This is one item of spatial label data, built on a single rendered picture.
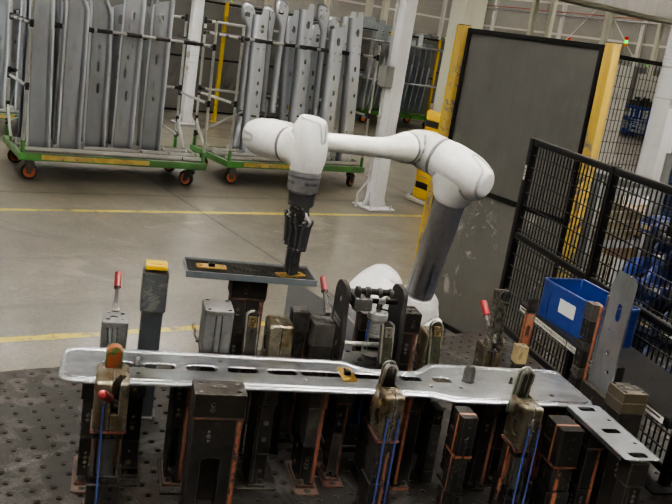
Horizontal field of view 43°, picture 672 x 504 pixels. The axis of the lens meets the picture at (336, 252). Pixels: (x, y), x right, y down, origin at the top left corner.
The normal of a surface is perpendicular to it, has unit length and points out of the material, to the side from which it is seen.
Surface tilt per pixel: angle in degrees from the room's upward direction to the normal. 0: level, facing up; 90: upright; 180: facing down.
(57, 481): 0
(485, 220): 89
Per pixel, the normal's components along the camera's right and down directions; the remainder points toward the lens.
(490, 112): -0.86, 0.00
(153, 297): 0.22, 0.28
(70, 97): 0.46, 0.22
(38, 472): 0.15, -0.96
